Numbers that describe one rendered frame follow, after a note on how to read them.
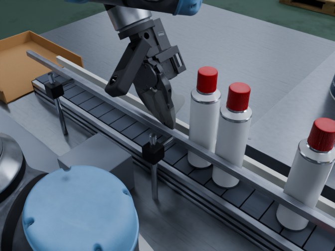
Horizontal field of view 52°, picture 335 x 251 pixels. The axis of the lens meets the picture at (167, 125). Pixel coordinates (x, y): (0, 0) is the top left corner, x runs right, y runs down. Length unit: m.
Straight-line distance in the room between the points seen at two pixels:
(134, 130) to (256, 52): 0.60
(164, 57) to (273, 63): 0.58
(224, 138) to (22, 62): 0.81
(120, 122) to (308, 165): 0.44
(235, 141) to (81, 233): 0.30
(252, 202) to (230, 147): 0.12
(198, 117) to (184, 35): 0.75
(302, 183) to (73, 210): 0.32
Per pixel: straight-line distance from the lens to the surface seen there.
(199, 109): 0.58
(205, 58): 1.15
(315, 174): 0.51
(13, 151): 0.43
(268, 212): 0.63
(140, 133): 0.75
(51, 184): 0.40
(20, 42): 1.33
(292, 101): 0.90
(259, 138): 0.76
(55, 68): 0.86
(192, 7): 0.50
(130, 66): 0.61
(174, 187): 0.69
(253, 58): 1.18
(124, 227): 0.37
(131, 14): 0.63
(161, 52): 0.65
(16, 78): 1.12
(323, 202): 0.63
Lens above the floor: 1.36
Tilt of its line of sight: 39 degrees down
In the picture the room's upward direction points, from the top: straight up
